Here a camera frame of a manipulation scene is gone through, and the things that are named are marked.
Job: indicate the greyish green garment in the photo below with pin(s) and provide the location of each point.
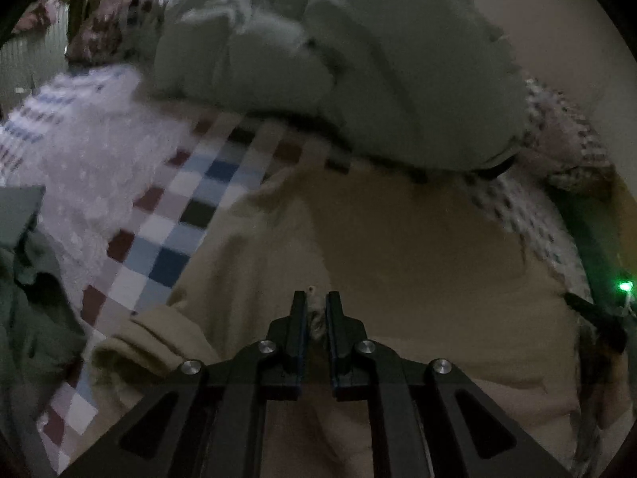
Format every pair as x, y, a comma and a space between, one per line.
30, 298

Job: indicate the pink cloth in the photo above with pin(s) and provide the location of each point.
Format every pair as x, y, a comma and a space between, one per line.
37, 17

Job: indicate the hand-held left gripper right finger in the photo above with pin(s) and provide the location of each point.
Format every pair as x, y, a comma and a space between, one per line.
332, 343

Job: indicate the pale green duvet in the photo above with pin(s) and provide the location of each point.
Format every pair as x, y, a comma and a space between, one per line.
348, 59

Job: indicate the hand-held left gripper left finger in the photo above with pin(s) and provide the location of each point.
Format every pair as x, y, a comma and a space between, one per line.
298, 338

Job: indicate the dark checkered quilt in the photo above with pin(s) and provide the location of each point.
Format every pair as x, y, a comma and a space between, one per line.
557, 159

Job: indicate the white ribbed suitcase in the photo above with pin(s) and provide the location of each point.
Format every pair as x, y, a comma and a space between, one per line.
30, 64

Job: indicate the checkered bed sheet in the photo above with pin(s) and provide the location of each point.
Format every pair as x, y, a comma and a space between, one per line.
124, 159

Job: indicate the floral pillow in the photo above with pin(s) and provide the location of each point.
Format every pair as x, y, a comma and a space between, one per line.
97, 35

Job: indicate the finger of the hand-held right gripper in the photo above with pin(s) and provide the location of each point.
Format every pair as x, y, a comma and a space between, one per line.
604, 326

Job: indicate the beige garment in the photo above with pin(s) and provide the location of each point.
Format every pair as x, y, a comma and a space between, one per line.
423, 259

